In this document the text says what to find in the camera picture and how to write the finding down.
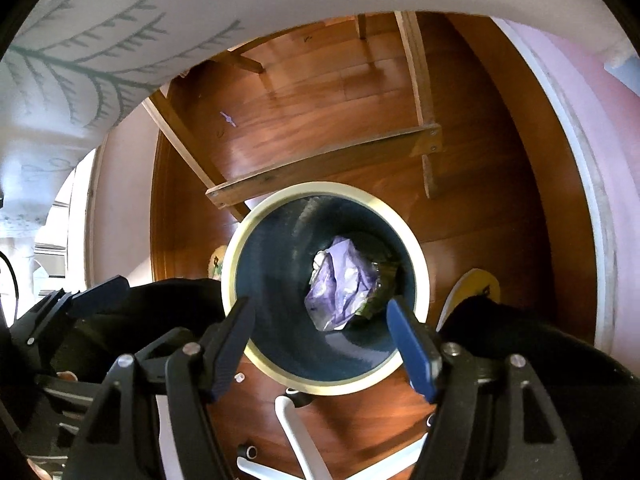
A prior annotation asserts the pink bed blanket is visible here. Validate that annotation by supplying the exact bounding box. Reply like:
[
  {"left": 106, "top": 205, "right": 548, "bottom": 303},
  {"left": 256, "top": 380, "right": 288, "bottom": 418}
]
[{"left": 495, "top": 18, "right": 639, "bottom": 373}]

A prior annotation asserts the green and black wrapper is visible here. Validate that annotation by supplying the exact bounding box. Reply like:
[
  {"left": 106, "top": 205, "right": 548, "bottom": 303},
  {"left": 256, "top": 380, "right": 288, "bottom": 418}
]
[{"left": 356, "top": 261, "right": 398, "bottom": 320}]

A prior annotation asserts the dark round trash bin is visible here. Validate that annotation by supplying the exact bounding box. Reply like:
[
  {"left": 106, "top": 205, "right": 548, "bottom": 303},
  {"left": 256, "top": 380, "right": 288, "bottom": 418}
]
[{"left": 221, "top": 182, "right": 430, "bottom": 396}]

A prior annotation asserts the purple plastic bag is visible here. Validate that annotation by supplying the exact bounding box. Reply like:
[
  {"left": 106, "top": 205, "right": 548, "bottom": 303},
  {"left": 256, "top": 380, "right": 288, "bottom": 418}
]
[{"left": 304, "top": 236, "right": 373, "bottom": 333}]

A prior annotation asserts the yellow slipper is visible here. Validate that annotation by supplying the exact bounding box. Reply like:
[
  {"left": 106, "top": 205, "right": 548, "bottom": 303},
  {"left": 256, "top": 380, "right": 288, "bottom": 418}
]
[
  {"left": 207, "top": 245, "right": 228, "bottom": 281},
  {"left": 436, "top": 268, "right": 501, "bottom": 332}
]

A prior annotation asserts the wooden table frame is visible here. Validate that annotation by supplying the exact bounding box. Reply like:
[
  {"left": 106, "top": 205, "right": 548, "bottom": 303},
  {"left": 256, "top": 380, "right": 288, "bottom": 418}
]
[{"left": 143, "top": 11, "right": 442, "bottom": 221}]

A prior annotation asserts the tree pattern tablecloth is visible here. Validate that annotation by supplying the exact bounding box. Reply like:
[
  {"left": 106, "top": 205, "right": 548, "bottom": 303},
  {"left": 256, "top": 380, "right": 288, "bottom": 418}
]
[{"left": 1, "top": 0, "right": 639, "bottom": 237}]

